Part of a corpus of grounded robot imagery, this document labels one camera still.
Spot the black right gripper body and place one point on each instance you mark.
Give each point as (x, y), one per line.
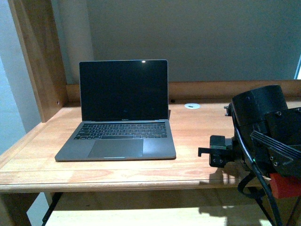
(223, 150)

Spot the red block on arm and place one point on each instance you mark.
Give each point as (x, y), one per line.
(284, 187)

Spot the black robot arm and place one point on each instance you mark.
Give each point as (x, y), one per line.
(267, 134)

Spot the wooden desk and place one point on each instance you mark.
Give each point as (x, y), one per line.
(29, 168)

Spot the grey open laptop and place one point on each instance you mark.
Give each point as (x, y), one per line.
(124, 110)

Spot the white cable grommet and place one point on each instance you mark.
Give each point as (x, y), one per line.
(192, 106)

